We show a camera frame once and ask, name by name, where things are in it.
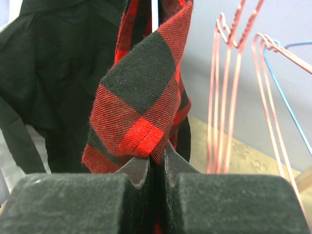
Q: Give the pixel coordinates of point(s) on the blue hanger on rack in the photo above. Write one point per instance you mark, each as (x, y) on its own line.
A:
(295, 85)

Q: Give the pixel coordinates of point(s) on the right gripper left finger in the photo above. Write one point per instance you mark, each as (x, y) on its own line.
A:
(73, 202)

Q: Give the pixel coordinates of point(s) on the red black plaid shirt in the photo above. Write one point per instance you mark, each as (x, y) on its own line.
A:
(140, 110)

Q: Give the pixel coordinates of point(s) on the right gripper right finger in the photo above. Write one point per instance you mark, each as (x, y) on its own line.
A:
(196, 203)

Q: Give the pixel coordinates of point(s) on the pink hanger left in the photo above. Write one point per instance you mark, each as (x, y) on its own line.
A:
(221, 113)

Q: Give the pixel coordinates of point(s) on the pink hanger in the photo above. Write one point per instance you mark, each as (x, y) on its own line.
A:
(280, 165)
(221, 113)

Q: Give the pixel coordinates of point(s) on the wooden clothes rack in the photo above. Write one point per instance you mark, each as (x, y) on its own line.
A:
(304, 180)

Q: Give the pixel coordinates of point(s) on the pink hanger right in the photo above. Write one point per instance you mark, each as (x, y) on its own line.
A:
(280, 165)

